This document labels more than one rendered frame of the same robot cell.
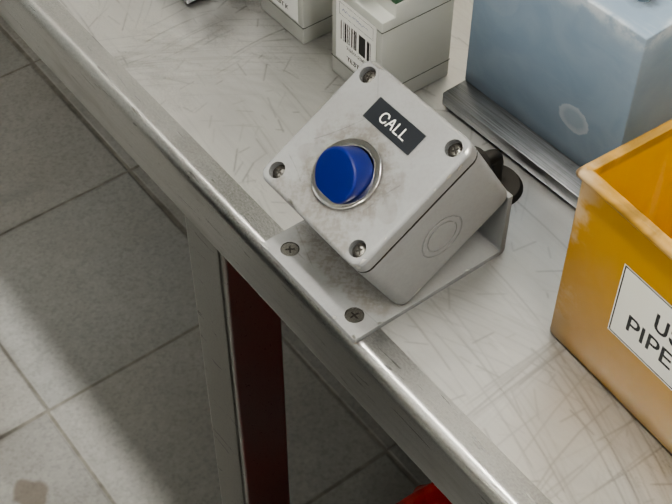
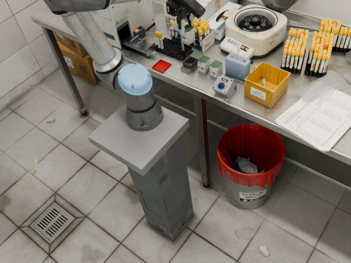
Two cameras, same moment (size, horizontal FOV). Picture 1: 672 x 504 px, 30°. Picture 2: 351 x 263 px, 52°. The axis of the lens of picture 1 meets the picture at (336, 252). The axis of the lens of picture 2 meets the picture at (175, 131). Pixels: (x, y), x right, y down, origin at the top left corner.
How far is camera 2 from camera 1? 1.01 m
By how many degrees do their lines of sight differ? 5
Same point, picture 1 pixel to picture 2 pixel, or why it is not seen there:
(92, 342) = not seen: hidden behind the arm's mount
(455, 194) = (232, 84)
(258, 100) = (203, 82)
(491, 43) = (228, 69)
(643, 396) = (255, 98)
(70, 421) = not seen: hidden behind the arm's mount
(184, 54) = (192, 79)
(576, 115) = (240, 74)
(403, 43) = (218, 71)
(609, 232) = (248, 84)
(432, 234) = (231, 89)
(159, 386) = not seen: hidden behind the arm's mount
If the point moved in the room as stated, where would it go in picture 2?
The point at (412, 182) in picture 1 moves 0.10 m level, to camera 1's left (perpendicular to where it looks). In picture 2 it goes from (228, 84) to (205, 91)
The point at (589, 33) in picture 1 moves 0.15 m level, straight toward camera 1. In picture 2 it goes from (240, 66) to (244, 90)
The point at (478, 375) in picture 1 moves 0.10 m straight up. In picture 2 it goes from (238, 102) to (239, 84)
